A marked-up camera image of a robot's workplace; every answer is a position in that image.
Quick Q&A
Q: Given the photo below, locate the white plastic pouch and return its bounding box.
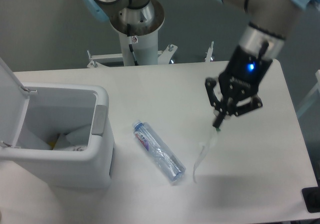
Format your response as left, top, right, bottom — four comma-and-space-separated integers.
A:
192, 127, 221, 183

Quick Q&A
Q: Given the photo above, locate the trash inside can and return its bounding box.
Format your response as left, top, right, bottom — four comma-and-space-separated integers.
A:
48, 125, 91, 152

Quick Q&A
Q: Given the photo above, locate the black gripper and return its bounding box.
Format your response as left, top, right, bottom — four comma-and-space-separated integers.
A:
204, 45, 273, 128

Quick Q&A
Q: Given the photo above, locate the white frame at right edge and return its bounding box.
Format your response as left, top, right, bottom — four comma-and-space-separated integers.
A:
296, 70, 320, 118

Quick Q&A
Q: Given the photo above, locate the black cable on pedestal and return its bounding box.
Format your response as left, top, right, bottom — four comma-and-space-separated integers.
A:
126, 23, 139, 66

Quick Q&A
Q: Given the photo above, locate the clear plastic water bottle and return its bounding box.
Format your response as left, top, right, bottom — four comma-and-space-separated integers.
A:
132, 120, 186, 185

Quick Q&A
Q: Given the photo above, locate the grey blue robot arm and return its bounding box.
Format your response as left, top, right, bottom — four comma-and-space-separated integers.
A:
83, 0, 311, 128

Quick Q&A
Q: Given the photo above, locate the white trash can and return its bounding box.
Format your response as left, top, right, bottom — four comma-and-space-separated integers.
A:
0, 62, 115, 188

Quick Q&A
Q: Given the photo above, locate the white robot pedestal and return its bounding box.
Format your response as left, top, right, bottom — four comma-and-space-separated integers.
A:
86, 0, 216, 69

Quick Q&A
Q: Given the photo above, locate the black device at table edge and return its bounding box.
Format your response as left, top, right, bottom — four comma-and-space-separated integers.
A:
301, 187, 320, 213

